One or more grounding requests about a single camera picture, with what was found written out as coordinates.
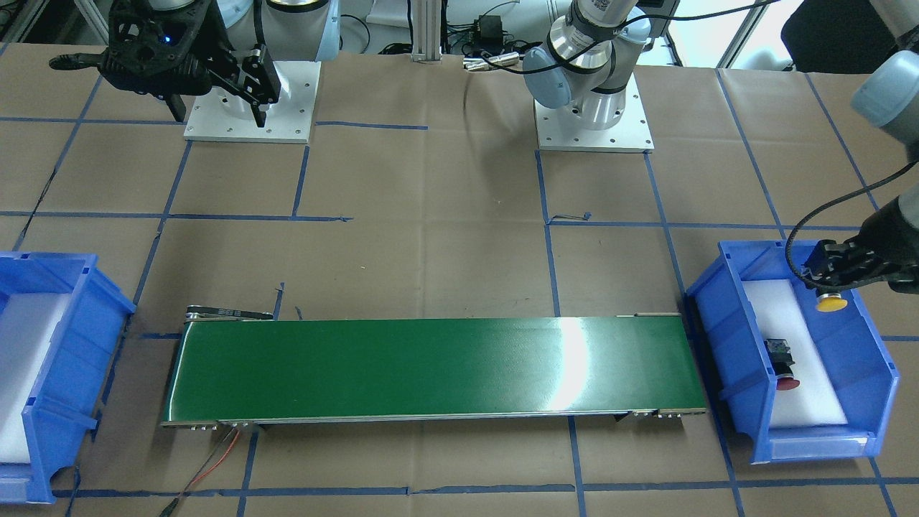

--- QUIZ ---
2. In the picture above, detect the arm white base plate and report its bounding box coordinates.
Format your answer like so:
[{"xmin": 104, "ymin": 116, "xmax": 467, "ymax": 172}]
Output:
[
  {"xmin": 533, "ymin": 75, "xmax": 656, "ymax": 154},
  {"xmin": 184, "ymin": 61, "xmax": 321, "ymax": 144}
]

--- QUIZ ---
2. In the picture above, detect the blue bin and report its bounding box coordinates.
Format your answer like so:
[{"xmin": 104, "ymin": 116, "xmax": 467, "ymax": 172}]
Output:
[
  {"xmin": 687, "ymin": 240, "xmax": 900, "ymax": 464},
  {"xmin": 1, "ymin": 251, "xmax": 136, "ymax": 504}
]

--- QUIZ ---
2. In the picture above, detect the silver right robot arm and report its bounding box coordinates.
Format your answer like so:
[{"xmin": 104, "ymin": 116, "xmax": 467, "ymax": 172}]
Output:
[{"xmin": 49, "ymin": 1, "xmax": 340, "ymax": 129}]

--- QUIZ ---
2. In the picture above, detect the yellow mushroom push button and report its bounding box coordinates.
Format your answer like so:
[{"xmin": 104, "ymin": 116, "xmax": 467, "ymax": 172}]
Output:
[{"xmin": 815, "ymin": 290, "xmax": 848, "ymax": 313}]

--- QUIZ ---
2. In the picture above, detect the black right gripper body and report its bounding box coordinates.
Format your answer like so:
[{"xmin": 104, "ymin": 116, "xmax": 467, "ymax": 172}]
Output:
[{"xmin": 49, "ymin": 1, "xmax": 238, "ymax": 98}]

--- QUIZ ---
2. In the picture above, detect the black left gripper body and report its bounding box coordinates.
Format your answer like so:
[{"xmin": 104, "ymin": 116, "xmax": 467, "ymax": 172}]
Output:
[{"xmin": 847, "ymin": 194, "xmax": 918, "ymax": 294}]

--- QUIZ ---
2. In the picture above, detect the white foam pad bin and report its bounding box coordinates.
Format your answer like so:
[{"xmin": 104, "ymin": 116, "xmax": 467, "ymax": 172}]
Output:
[
  {"xmin": 742, "ymin": 279, "xmax": 848, "ymax": 429},
  {"xmin": 1, "ymin": 292, "xmax": 71, "ymax": 462}
]

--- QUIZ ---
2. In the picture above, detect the aluminium frame post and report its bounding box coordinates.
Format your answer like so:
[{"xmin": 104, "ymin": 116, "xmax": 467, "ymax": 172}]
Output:
[{"xmin": 407, "ymin": 1, "xmax": 447, "ymax": 62}]

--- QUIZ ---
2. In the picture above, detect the red black conveyor wire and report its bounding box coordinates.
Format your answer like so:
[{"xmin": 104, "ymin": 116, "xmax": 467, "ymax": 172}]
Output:
[{"xmin": 159, "ymin": 428, "xmax": 243, "ymax": 516}]

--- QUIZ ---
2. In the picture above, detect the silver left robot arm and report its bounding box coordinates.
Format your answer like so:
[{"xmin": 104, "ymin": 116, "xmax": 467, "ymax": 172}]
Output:
[{"xmin": 785, "ymin": 1, "xmax": 918, "ymax": 312}]

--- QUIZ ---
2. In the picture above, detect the red mushroom push button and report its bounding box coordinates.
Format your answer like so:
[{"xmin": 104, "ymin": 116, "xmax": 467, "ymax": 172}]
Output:
[{"xmin": 764, "ymin": 338, "xmax": 801, "ymax": 391}]

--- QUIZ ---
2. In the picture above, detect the green conveyor belt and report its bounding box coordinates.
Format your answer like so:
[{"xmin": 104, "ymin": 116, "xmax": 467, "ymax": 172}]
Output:
[{"xmin": 162, "ymin": 315, "xmax": 706, "ymax": 427}]

